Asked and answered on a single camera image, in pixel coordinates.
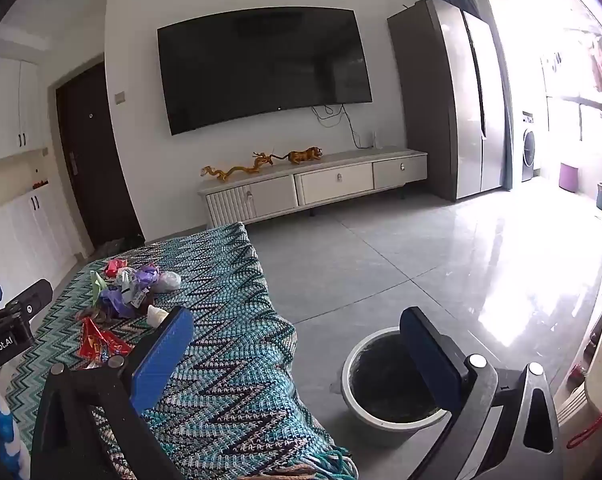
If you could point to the white crumpled wrapper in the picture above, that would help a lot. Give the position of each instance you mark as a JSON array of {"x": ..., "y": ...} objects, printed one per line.
[{"x": 156, "y": 316}]

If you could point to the red snack packet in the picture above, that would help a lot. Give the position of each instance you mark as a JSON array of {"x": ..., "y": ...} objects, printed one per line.
[{"x": 101, "y": 342}]

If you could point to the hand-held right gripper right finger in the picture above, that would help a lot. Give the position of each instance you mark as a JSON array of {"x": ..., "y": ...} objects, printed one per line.
[{"x": 426, "y": 355}]

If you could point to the golden tiger figurine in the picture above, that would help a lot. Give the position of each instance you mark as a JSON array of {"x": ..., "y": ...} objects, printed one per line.
[{"x": 303, "y": 155}]

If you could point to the golden dragon figurine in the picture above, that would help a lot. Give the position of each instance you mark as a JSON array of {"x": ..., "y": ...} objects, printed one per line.
[{"x": 261, "y": 160}]

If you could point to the teal zigzag knitted blanket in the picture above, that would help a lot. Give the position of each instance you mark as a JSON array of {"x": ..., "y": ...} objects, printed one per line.
[{"x": 241, "y": 320}]

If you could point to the grey double-door refrigerator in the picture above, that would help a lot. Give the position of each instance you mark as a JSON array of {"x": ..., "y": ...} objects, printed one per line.
[{"x": 456, "y": 110}]

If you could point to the dark doormat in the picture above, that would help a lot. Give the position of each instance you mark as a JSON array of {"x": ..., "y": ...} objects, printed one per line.
[{"x": 116, "y": 247}]

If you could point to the black wall television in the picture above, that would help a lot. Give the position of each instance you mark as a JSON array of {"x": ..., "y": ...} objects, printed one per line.
[{"x": 261, "y": 67}]

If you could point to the white round trash can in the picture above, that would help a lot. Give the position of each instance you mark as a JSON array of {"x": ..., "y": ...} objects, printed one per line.
[{"x": 352, "y": 402}]

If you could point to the small red object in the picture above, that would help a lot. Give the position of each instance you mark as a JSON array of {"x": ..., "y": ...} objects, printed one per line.
[{"x": 576, "y": 373}]

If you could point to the purple wrapper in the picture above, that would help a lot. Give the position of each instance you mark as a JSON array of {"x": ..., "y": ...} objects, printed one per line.
[
  {"x": 146, "y": 277},
  {"x": 113, "y": 302}
]

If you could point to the white router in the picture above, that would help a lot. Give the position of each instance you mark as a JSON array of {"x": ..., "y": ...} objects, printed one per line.
[{"x": 368, "y": 140}]

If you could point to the black bin liner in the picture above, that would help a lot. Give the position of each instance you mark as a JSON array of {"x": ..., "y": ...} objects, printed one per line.
[{"x": 386, "y": 380}]

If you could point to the white television cabinet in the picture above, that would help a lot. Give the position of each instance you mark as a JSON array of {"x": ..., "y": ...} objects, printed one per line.
[{"x": 331, "y": 182}]

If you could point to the wall light switch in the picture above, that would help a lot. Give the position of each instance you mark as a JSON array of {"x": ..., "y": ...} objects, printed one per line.
[{"x": 119, "y": 98}]

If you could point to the pink red wrapper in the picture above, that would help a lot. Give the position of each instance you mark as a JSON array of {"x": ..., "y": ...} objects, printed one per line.
[{"x": 115, "y": 266}]

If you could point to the green wrapper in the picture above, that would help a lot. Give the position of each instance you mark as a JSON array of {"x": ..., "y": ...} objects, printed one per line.
[{"x": 99, "y": 285}]

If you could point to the white washing machine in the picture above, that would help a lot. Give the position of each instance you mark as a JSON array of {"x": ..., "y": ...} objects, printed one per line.
[{"x": 528, "y": 150}]

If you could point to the pale printed wrapper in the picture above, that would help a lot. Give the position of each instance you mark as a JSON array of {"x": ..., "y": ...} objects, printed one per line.
[{"x": 125, "y": 280}]

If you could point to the white base cabinet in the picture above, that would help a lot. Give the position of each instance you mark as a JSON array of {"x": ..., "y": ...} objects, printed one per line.
[{"x": 36, "y": 240}]

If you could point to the clear plastic bag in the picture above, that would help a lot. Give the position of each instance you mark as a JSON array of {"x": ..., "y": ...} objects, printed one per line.
[{"x": 168, "y": 282}]

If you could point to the white wall cabinet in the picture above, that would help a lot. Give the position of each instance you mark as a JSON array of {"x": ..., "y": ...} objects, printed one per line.
[{"x": 6, "y": 110}]

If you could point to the dark brown door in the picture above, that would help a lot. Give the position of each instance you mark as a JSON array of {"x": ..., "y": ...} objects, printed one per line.
[{"x": 96, "y": 160}]

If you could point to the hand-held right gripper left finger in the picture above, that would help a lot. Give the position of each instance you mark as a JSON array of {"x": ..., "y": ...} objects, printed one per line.
[{"x": 163, "y": 350}]

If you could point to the brown wrapper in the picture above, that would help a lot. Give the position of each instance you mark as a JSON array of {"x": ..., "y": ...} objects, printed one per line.
[{"x": 88, "y": 316}]

